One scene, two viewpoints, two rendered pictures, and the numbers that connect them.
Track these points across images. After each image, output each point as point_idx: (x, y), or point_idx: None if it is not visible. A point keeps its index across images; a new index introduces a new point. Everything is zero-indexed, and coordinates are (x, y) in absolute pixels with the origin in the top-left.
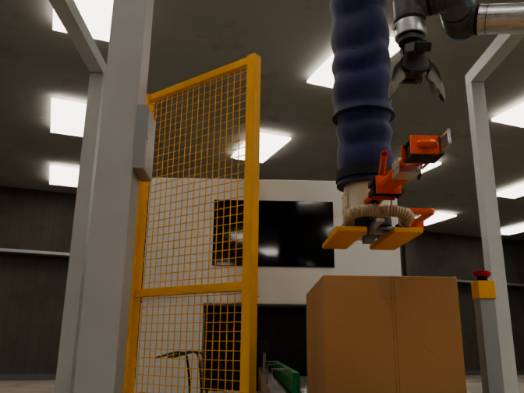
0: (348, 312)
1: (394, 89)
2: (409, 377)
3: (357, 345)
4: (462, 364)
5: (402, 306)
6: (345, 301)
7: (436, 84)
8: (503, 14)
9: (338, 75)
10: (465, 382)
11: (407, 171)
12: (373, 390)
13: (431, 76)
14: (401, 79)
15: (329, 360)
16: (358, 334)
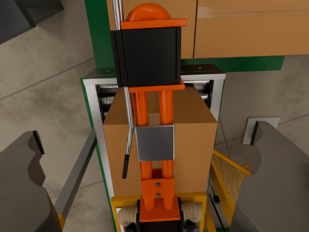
0: (190, 109)
1: (266, 131)
2: (148, 93)
3: (181, 100)
4: (116, 96)
5: (151, 112)
6: (195, 113)
7: (23, 165)
8: None
9: None
10: (116, 92)
11: (158, 113)
12: None
13: (15, 216)
14: (253, 176)
15: (197, 95)
16: (181, 102)
